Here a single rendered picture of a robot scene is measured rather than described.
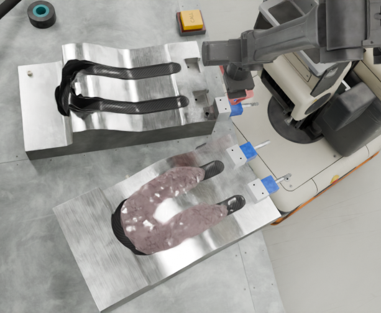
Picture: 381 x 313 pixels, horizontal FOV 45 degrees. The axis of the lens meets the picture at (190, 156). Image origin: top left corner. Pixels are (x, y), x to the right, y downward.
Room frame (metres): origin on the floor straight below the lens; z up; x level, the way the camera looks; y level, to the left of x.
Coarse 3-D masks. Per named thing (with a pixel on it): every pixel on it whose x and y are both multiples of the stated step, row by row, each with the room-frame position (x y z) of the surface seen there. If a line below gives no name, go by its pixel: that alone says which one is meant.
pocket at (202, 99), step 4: (196, 92) 0.68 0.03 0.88; (200, 92) 0.69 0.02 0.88; (204, 92) 0.70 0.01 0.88; (196, 96) 0.68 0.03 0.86; (200, 96) 0.69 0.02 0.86; (204, 96) 0.69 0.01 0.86; (208, 96) 0.69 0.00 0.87; (196, 100) 0.68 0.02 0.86; (200, 100) 0.67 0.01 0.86; (204, 100) 0.68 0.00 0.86; (208, 100) 0.67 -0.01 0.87; (196, 104) 0.66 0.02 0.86; (200, 104) 0.66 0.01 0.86; (204, 104) 0.67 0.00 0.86; (208, 104) 0.66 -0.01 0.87
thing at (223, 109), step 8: (224, 96) 0.71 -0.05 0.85; (216, 104) 0.68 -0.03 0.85; (224, 104) 0.69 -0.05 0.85; (240, 104) 0.71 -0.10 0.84; (248, 104) 0.72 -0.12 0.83; (256, 104) 0.73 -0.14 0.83; (216, 112) 0.67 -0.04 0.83; (224, 112) 0.66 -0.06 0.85; (232, 112) 0.68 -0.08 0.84; (240, 112) 0.69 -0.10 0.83; (216, 120) 0.66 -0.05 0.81
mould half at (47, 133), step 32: (64, 64) 0.63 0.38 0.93; (128, 64) 0.71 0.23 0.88; (32, 96) 0.55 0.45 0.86; (96, 96) 0.56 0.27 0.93; (128, 96) 0.61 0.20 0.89; (160, 96) 0.64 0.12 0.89; (192, 96) 0.66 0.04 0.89; (32, 128) 0.46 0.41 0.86; (64, 128) 0.49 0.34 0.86; (96, 128) 0.48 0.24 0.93; (128, 128) 0.52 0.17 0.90; (160, 128) 0.55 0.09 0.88; (192, 128) 0.59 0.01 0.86
